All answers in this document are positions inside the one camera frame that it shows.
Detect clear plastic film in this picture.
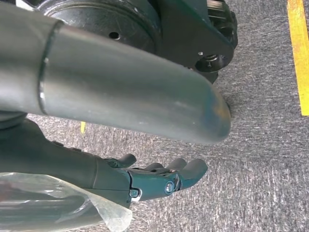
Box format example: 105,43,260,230
0,172,133,232

